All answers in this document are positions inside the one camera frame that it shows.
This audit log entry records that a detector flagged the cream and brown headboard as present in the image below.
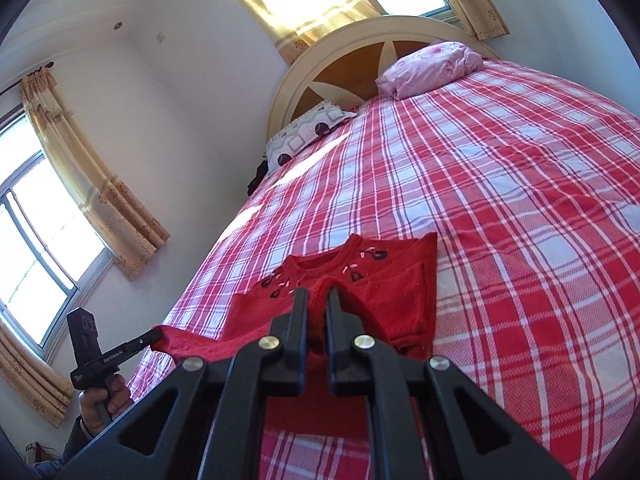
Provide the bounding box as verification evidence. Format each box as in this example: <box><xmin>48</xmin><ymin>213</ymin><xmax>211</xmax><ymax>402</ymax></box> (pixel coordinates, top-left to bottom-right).
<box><xmin>267</xmin><ymin>16</ymin><xmax>501</xmax><ymax>141</ymax></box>

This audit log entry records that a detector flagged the red plaid bed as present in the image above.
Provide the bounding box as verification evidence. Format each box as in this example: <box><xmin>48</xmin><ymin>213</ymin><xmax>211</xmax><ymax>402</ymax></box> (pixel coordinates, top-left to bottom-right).
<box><xmin>127</xmin><ymin>57</ymin><xmax>640</xmax><ymax>480</ymax></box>

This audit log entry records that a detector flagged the pink pillow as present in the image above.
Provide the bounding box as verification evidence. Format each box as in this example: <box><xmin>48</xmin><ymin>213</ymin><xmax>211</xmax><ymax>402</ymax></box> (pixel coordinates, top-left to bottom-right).
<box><xmin>375</xmin><ymin>40</ymin><xmax>485</xmax><ymax>101</ymax></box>

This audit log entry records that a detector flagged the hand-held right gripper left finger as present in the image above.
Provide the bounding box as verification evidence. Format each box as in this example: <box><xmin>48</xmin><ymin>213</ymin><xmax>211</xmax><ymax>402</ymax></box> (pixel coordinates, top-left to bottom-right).
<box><xmin>57</xmin><ymin>286</ymin><xmax>311</xmax><ymax>480</ymax></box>

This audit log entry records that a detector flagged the large sliding window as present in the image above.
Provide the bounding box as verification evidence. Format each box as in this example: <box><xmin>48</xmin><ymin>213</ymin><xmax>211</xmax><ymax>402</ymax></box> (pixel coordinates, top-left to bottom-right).
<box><xmin>0</xmin><ymin>110</ymin><xmax>113</xmax><ymax>361</ymax></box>

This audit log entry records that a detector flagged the person's left hand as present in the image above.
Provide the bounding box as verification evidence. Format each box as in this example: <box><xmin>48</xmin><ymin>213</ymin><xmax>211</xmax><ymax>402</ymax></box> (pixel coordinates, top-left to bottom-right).
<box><xmin>77</xmin><ymin>374</ymin><xmax>135</xmax><ymax>433</ymax></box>

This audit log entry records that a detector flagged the person's left forearm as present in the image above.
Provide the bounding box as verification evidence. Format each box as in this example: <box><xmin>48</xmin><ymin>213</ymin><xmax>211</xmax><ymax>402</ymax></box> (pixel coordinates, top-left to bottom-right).
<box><xmin>62</xmin><ymin>415</ymin><xmax>101</xmax><ymax>466</ymax></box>

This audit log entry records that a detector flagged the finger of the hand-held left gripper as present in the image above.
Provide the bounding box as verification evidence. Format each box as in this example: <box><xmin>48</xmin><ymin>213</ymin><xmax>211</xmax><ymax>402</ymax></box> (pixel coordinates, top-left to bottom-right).
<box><xmin>125</xmin><ymin>329</ymin><xmax>165</xmax><ymax>358</ymax></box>

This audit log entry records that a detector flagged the dark curtain rod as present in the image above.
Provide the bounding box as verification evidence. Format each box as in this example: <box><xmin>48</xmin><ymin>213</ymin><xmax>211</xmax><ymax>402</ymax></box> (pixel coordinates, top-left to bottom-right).
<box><xmin>0</xmin><ymin>62</ymin><xmax>55</xmax><ymax>98</ymax></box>

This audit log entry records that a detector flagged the red knitted sweater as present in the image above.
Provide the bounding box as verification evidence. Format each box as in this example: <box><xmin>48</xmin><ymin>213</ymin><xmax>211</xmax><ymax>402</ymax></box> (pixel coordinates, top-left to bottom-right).
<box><xmin>150</xmin><ymin>232</ymin><xmax>438</xmax><ymax>441</ymax></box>

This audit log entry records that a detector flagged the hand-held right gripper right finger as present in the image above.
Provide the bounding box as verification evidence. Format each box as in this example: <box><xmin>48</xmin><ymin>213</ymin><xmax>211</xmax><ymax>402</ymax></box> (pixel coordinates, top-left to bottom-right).
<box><xmin>325</xmin><ymin>286</ymin><xmax>573</xmax><ymax>480</ymax></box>

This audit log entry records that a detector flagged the dark cloth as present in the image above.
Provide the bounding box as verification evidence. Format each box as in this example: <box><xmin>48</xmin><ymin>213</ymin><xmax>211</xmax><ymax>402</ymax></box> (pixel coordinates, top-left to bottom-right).
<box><xmin>246</xmin><ymin>160</ymin><xmax>268</xmax><ymax>197</ymax></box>

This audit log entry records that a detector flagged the patterned white pillow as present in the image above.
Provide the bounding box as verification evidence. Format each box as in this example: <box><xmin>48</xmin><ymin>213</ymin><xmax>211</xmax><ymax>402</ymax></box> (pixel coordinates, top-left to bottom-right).
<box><xmin>264</xmin><ymin>100</ymin><xmax>358</xmax><ymax>177</ymax></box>

